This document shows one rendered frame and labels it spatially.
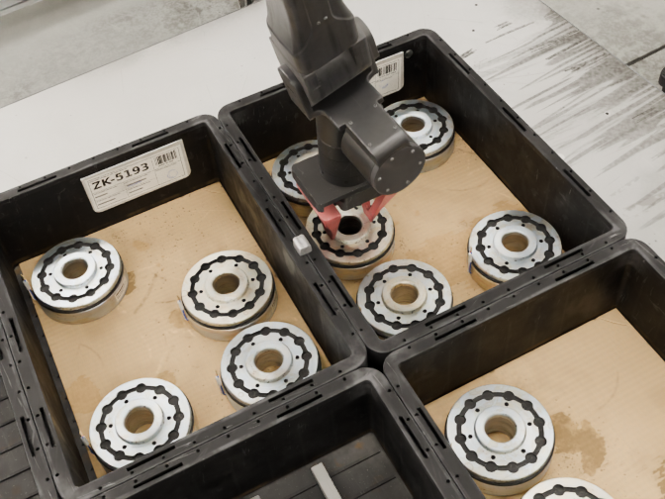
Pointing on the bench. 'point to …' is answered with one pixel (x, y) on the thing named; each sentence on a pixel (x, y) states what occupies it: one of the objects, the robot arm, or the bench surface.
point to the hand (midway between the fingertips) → (348, 222)
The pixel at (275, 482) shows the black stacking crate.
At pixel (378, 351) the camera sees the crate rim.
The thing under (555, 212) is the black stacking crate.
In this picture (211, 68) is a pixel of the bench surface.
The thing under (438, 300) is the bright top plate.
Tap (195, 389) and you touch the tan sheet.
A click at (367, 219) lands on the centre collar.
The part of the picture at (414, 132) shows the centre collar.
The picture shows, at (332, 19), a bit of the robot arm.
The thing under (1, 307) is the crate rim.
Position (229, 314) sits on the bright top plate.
